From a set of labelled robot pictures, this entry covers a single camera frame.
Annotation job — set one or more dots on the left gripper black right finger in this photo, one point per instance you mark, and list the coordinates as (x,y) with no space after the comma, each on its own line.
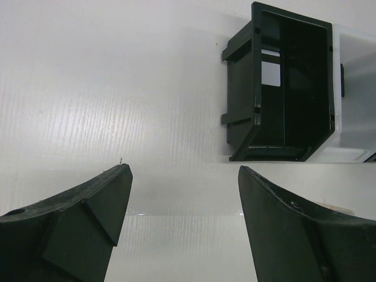
(294,239)

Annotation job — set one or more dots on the black white card tray organizer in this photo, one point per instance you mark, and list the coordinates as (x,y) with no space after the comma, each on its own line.
(305,119)

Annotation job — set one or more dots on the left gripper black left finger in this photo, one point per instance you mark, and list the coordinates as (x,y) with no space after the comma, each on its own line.
(69,236)

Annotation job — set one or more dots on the black card in tray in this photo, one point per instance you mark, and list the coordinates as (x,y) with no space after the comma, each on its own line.
(342,73)

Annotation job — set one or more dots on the silver grey credit card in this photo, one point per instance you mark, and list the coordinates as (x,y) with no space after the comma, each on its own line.
(270,68)

